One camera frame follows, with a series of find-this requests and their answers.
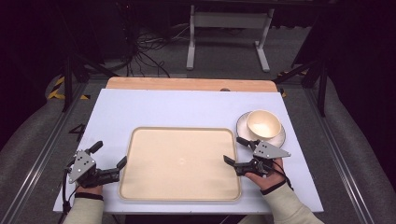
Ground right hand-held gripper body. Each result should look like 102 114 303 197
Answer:
233 139 292 177

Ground white board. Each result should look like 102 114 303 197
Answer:
52 88 325 216

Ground person's left hand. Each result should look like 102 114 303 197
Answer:
75 183 104 196

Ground white round plate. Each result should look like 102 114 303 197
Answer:
235 111 287 149

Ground person's right hand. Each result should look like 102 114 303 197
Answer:
244 158 287 191

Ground beige rectangular tray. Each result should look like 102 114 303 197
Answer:
118 126 243 203

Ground tangle of black floor cables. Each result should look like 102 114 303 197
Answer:
122 22 191 78

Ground aluminium floor rail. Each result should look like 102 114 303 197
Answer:
302 88 376 224
0 83 90 224

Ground cream bowl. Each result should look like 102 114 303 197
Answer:
246 108 283 140

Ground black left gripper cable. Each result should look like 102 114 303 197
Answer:
61 166 79 217

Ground yellow black hazard tape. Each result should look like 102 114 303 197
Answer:
47 76 92 101
277 69 310 99

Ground white metal stand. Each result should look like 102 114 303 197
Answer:
185 4 276 74

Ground black tripod stand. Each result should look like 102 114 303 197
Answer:
273 57 329 119
59 50 120 114

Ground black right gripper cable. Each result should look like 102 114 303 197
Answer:
269 158 294 191

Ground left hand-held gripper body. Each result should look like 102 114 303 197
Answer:
64 149 121 189

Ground wooden table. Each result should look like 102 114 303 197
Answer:
106 77 278 93

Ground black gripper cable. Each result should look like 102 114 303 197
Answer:
269 158 294 191
61 166 79 217

